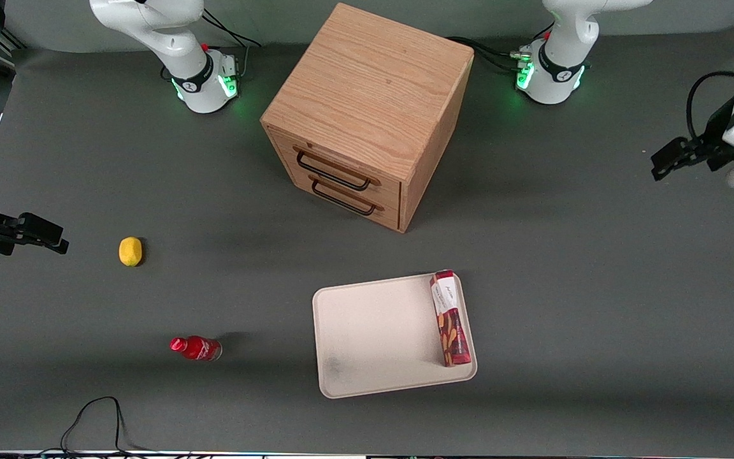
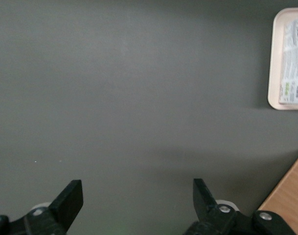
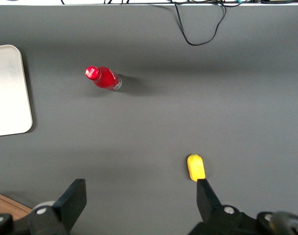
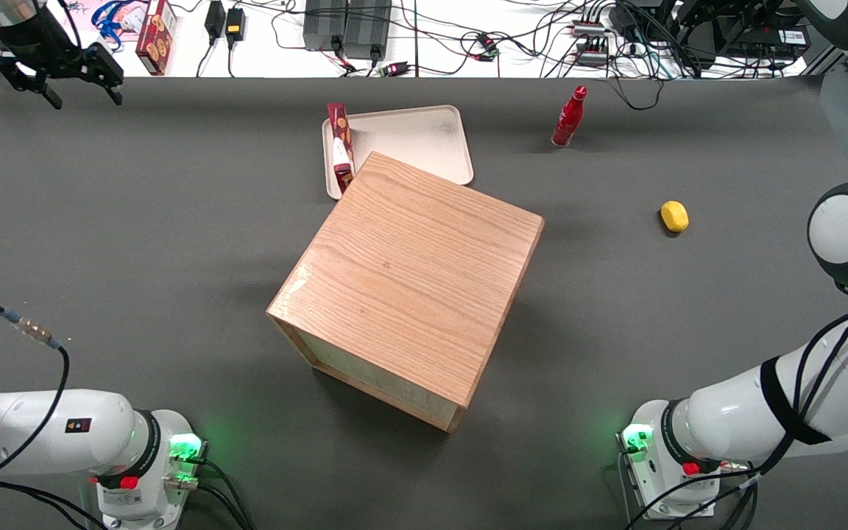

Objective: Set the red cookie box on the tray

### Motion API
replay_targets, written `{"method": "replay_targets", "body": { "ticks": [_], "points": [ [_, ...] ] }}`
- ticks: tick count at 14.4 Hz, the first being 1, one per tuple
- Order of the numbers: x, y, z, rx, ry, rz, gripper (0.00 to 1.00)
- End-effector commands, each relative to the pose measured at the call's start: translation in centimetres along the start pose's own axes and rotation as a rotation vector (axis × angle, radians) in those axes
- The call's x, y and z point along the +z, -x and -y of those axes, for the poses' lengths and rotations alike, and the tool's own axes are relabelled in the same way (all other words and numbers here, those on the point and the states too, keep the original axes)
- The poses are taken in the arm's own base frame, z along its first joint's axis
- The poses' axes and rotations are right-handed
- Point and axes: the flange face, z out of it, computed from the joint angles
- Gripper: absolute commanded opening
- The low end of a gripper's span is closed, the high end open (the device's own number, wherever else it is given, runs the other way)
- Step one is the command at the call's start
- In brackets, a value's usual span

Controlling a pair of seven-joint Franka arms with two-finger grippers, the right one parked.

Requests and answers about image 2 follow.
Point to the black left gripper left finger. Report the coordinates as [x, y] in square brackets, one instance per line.
[65, 205]

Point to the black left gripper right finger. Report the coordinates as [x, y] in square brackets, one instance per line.
[207, 208]

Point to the red cookie box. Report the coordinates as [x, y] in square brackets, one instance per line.
[294, 61]

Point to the beige rectangular tray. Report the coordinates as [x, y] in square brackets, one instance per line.
[276, 61]

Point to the wooden two-drawer cabinet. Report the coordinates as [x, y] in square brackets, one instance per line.
[288, 193]

